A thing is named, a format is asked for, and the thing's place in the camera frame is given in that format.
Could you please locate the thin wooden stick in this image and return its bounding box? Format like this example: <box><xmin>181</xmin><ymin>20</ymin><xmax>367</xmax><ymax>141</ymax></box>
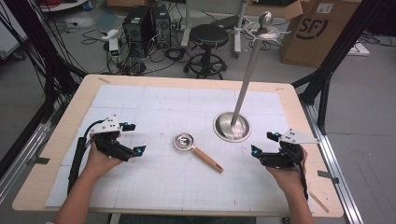
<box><xmin>308</xmin><ymin>190</ymin><xmax>331</xmax><ymax>215</ymax></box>

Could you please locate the white power strip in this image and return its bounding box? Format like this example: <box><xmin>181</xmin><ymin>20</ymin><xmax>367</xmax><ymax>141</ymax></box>
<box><xmin>100</xmin><ymin>28</ymin><xmax>120</xmax><ymax>42</ymax></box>

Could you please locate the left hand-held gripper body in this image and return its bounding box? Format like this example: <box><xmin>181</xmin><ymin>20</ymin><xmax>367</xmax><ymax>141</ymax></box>
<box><xmin>89</xmin><ymin>114</ymin><xmax>135</xmax><ymax>162</ymax></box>

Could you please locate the black round stool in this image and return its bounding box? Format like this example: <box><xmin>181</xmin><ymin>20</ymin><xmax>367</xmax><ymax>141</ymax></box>
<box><xmin>185</xmin><ymin>23</ymin><xmax>231</xmax><ymax>80</ymax></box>

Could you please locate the metal ladle with wooden handle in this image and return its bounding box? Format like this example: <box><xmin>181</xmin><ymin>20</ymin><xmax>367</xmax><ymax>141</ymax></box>
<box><xmin>173</xmin><ymin>132</ymin><xmax>225</xmax><ymax>174</ymax></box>

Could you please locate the metal stand with hooks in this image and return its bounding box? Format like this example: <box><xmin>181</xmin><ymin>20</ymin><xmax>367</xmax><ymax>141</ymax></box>
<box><xmin>212</xmin><ymin>10</ymin><xmax>292</xmax><ymax>144</ymax></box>

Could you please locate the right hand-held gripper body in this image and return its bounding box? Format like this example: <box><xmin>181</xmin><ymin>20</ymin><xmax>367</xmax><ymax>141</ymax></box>
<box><xmin>259</xmin><ymin>128</ymin><xmax>321</xmax><ymax>170</ymax></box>

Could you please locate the person's right hand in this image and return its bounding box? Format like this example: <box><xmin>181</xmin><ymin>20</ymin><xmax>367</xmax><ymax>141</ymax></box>
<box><xmin>265</xmin><ymin>146</ymin><xmax>309</xmax><ymax>196</ymax></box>

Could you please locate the large cardboard box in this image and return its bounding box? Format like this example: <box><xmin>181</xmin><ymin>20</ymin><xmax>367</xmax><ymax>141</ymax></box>
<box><xmin>278</xmin><ymin>0</ymin><xmax>364</xmax><ymax>69</ymax></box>

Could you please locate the person's left hand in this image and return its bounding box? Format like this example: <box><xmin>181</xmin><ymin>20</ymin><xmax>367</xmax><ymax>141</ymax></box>
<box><xmin>81</xmin><ymin>133</ymin><xmax>124</xmax><ymax>182</ymax></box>

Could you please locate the white grid mat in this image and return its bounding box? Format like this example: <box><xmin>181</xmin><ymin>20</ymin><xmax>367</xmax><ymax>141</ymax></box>
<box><xmin>45</xmin><ymin>84</ymin><xmax>315</xmax><ymax>213</ymax></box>

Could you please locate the black metal frame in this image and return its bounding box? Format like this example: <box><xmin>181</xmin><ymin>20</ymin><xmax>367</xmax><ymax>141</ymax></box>
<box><xmin>0</xmin><ymin>0</ymin><xmax>89</xmax><ymax>180</ymax></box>
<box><xmin>291</xmin><ymin>0</ymin><xmax>388</xmax><ymax>135</ymax></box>

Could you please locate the white floor socket strip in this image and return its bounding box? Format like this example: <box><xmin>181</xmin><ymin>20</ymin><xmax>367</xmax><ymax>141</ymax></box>
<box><xmin>346</xmin><ymin>42</ymin><xmax>371</xmax><ymax>57</ymax></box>

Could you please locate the slim black computer tower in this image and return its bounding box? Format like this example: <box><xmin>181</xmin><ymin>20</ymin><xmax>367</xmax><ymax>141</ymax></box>
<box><xmin>150</xmin><ymin>3</ymin><xmax>173</xmax><ymax>49</ymax></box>

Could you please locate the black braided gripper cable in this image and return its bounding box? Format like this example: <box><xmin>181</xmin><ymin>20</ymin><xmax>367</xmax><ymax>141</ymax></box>
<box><xmin>292</xmin><ymin>145</ymin><xmax>310</xmax><ymax>201</ymax></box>

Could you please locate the black sleeved gripper cable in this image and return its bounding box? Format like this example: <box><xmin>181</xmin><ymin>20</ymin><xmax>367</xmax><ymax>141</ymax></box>
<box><xmin>66</xmin><ymin>119</ymin><xmax>107</xmax><ymax>196</ymax></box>

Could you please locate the small device with green display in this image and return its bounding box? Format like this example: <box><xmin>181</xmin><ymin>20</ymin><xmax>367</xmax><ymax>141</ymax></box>
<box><xmin>108</xmin><ymin>37</ymin><xmax>121</xmax><ymax>63</ymax></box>

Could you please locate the large black computer tower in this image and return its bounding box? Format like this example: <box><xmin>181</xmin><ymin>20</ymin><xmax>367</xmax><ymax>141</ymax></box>
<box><xmin>121</xmin><ymin>6</ymin><xmax>156</xmax><ymax>59</ymax></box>

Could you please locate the coiled black cable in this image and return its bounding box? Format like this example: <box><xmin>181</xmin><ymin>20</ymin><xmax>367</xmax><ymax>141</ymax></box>
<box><xmin>163</xmin><ymin>47</ymin><xmax>187</xmax><ymax>63</ymax></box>

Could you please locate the aluminium rail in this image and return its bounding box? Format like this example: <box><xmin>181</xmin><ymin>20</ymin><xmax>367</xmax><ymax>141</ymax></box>
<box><xmin>303</xmin><ymin>102</ymin><xmax>364</xmax><ymax>224</ymax></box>
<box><xmin>0</xmin><ymin>102</ymin><xmax>61</xmax><ymax>203</ymax></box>

